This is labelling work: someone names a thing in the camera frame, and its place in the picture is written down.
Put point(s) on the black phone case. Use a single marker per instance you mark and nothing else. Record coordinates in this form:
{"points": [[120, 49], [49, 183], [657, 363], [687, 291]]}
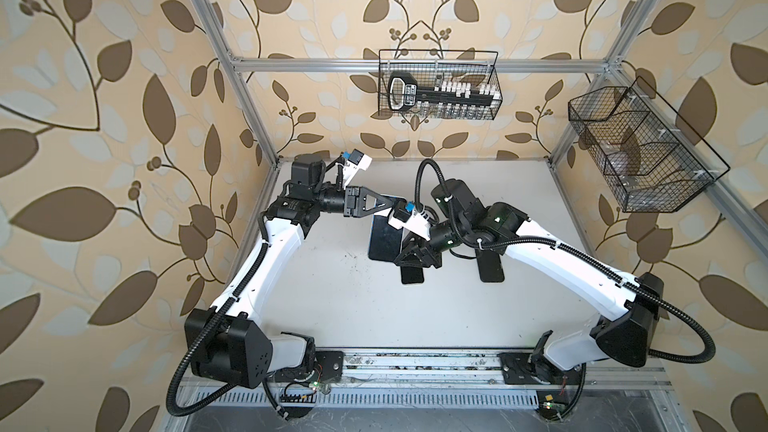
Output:
{"points": [[411, 275]]}

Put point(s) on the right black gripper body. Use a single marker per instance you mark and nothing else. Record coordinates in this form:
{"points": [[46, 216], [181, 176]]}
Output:
{"points": [[418, 242]]}

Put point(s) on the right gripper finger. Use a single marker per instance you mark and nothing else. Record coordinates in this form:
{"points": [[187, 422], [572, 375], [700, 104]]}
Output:
{"points": [[430, 258], [409, 258]]}

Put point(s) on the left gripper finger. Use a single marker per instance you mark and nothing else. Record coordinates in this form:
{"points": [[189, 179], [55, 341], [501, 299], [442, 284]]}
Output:
{"points": [[378, 193], [378, 209]]}

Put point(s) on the back wire basket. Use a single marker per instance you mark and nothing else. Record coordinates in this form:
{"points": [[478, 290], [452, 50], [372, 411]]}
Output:
{"points": [[471, 65]]}

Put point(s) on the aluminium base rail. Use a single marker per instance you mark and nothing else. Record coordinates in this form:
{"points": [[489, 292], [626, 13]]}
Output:
{"points": [[442, 379]]}

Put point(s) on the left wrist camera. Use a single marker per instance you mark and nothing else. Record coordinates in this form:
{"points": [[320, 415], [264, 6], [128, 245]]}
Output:
{"points": [[355, 161]]}

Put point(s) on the right wire basket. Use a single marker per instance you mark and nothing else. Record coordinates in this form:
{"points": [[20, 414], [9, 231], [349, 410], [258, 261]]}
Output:
{"points": [[652, 158]]}

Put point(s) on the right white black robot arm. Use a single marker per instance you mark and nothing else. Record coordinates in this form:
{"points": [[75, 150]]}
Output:
{"points": [[445, 214]]}

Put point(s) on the black smartphone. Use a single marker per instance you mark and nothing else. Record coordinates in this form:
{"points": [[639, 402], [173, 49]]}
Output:
{"points": [[385, 240]]}

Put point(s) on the wire basket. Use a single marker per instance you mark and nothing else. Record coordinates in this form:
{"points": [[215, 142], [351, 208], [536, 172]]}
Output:
{"points": [[652, 158], [471, 65]]}

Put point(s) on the black phone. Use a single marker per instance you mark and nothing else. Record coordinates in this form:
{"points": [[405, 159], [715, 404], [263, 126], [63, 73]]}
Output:
{"points": [[490, 267]]}

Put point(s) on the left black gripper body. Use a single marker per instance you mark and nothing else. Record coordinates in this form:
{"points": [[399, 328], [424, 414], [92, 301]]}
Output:
{"points": [[350, 201]]}

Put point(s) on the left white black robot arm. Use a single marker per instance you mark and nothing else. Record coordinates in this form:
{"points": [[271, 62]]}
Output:
{"points": [[226, 346]]}

